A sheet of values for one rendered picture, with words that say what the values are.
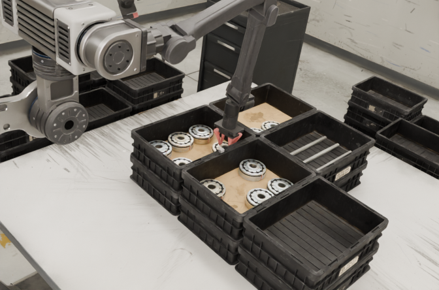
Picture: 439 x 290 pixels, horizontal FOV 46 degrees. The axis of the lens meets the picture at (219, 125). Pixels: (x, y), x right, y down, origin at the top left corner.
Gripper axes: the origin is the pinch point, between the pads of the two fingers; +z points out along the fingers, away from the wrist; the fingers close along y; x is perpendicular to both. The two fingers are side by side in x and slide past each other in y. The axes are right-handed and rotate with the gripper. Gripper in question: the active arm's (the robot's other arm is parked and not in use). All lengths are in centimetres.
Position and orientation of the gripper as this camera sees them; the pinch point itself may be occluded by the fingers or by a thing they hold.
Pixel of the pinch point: (225, 145)
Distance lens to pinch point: 204.4
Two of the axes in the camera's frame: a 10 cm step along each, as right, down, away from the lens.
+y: -7.7, -4.0, 4.9
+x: -6.2, 3.0, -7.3
